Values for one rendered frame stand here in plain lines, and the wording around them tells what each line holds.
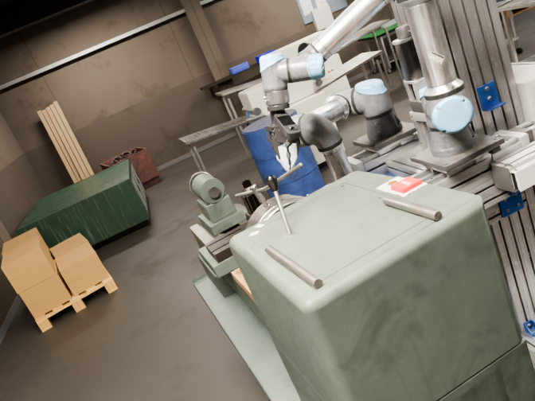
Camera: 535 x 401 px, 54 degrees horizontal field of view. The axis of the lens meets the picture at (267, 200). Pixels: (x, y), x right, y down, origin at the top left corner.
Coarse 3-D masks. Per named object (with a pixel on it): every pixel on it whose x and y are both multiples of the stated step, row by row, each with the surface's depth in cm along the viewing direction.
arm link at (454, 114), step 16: (400, 0) 145; (416, 0) 142; (432, 0) 144; (416, 16) 145; (432, 16) 145; (416, 32) 148; (432, 32) 146; (416, 48) 151; (432, 48) 147; (432, 64) 149; (448, 64) 149; (432, 80) 152; (448, 80) 150; (432, 96) 152; (448, 96) 150; (464, 96) 152; (432, 112) 153; (448, 112) 151; (464, 112) 151; (448, 128) 153; (464, 128) 154
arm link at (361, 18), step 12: (360, 0) 158; (372, 0) 157; (384, 0) 157; (348, 12) 160; (360, 12) 159; (372, 12) 159; (336, 24) 162; (348, 24) 160; (360, 24) 161; (324, 36) 163; (336, 36) 162; (348, 36) 163; (312, 48) 165; (324, 48) 164; (336, 48) 165; (324, 60) 167
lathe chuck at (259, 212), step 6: (282, 198) 174; (288, 198) 172; (294, 198) 172; (276, 204) 170; (258, 210) 175; (264, 210) 171; (252, 216) 175; (258, 216) 172; (252, 222) 173; (258, 222) 169; (246, 228) 176
